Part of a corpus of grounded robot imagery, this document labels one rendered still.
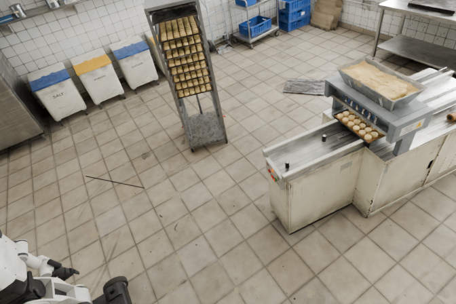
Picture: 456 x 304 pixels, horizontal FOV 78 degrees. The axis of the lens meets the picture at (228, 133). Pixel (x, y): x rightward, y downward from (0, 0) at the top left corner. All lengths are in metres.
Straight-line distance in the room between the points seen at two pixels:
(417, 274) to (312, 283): 0.82
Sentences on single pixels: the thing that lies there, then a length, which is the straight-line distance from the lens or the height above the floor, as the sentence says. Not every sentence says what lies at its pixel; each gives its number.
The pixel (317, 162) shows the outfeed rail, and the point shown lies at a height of 0.90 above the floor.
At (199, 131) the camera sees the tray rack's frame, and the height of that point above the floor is 0.15.
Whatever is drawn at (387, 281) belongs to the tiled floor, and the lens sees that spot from 2.79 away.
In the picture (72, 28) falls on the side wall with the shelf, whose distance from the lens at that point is 5.39.
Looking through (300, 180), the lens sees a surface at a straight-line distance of 2.18.
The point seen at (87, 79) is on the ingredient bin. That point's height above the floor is 0.58.
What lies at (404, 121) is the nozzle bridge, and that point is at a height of 1.18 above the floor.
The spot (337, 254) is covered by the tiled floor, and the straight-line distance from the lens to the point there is 2.80.
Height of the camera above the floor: 2.50
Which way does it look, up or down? 41 degrees down
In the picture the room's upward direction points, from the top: 11 degrees counter-clockwise
